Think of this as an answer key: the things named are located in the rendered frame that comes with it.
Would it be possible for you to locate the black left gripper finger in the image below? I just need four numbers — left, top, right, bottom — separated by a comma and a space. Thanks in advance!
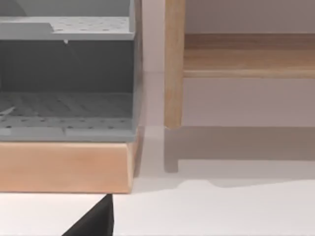
61, 194, 115, 236

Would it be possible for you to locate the pale wooden drawer front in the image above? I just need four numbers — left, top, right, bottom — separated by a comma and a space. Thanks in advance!
0, 141, 135, 194

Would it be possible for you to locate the grey pierced drawer inside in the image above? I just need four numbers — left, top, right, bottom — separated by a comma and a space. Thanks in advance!
0, 39, 141, 143

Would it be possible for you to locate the wooden cupboard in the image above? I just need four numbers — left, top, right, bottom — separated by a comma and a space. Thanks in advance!
0, 0, 144, 178

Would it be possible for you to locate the wooden open shelf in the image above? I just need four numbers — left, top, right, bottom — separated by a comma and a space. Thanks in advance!
164, 0, 315, 130

